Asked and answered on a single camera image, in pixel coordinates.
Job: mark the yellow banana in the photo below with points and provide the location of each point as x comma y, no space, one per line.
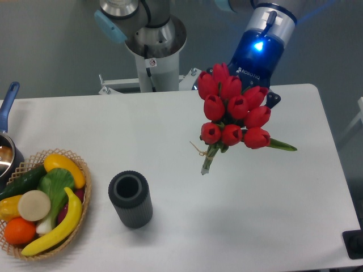
62,231

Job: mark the woven wicker basket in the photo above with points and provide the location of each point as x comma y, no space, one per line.
32,162

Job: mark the orange fruit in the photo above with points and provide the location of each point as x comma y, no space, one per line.
19,231

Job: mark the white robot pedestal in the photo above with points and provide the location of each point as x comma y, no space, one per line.
156,53

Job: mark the dark red vegetable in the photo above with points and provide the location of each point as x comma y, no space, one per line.
80,193

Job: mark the black device at edge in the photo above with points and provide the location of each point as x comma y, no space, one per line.
353,243

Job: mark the green bok choy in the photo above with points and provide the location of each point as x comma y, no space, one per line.
53,184

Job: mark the blue Robotiq gripper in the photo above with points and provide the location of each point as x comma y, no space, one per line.
254,62

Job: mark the red tulip bouquet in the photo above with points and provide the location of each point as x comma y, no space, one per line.
235,114

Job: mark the blue handled saucepan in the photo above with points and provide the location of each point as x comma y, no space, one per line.
11,157

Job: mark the beige round disc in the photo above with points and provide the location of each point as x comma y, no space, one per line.
34,205

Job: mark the dark grey ribbed vase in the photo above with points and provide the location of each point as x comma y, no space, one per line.
130,195

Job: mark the white metal frame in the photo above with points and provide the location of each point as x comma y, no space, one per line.
355,124

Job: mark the yellow bell pepper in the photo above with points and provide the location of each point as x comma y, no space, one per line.
9,208

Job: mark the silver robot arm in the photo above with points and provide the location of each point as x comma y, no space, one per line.
276,19

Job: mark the green cucumber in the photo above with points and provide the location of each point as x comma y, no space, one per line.
24,183

